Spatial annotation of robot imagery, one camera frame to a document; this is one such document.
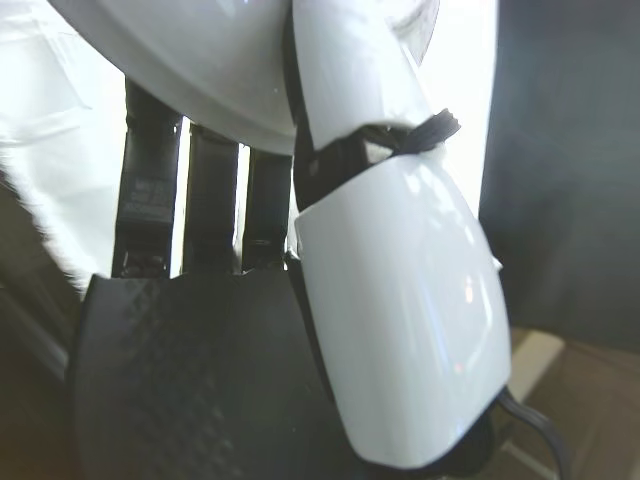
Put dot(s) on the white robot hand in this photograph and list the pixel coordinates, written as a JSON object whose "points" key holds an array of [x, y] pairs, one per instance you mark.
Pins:
{"points": [[410, 300]]}

